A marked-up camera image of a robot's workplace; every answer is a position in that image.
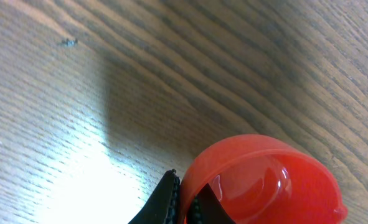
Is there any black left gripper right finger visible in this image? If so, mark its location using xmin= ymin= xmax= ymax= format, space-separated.
xmin=186 ymin=184 xmax=235 ymax=224

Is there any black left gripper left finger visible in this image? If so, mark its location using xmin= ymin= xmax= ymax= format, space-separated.
xmin=129 ymin=169 xmax=180 ymax=224

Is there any red measuring scoop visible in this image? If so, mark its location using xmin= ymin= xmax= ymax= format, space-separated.
xmin=178 ymin=134 xmax=348 ymax=223

